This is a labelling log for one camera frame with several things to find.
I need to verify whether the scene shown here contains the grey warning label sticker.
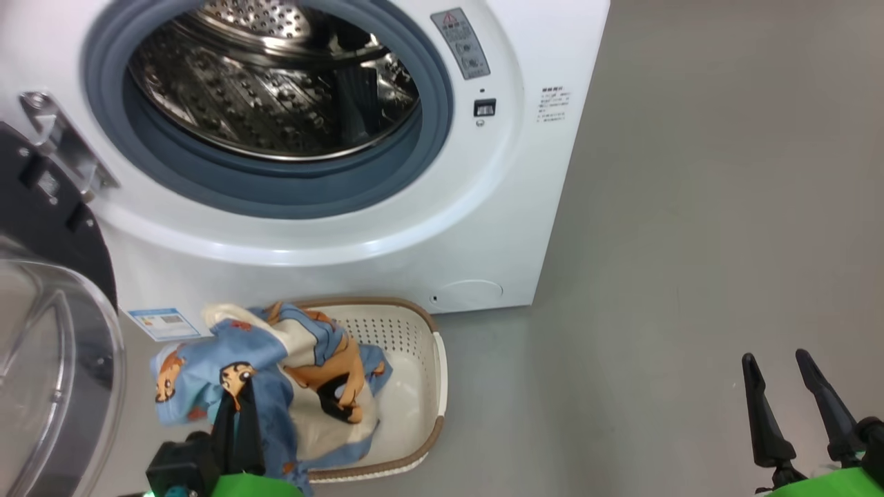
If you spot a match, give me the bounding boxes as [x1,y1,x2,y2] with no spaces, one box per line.
[430,8,492,81]

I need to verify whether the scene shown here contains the metal washer door hinge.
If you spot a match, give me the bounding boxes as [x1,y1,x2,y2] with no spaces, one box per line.
[19,90,120,202]

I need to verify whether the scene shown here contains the blue white energy label sticker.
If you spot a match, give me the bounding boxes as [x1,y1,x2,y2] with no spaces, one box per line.
[126,306,212,344]

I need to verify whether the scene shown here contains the cream perforated laundry basket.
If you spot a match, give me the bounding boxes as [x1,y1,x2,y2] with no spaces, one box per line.
[275,297,449,483]

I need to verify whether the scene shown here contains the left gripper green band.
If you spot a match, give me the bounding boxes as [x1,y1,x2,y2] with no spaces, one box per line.
[209,376,305,497]

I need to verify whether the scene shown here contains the blue cartoon print pajama garment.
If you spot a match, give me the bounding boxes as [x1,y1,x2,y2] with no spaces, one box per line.
[151,302,325,484]
[266,304,394,478]

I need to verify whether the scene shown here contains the dark grey glass washer door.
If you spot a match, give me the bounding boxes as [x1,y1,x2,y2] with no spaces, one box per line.
[0,121,129,497]

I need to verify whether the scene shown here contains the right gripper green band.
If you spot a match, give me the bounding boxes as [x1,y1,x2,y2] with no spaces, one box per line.
[742,349,884,497]

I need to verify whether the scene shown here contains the grey rubber door gasket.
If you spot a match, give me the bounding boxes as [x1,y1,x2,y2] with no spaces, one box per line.
[81,0,456,221]

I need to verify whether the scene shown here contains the white front-load washing machine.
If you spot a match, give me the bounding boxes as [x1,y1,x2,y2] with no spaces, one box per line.
[0,0,611,340]

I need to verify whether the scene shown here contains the round white filter cover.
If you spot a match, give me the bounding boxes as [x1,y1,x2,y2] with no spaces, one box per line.
[429,279,504,313]

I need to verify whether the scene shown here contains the perforated steel washer drum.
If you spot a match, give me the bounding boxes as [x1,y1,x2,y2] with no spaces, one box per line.
[127,0,423,164]

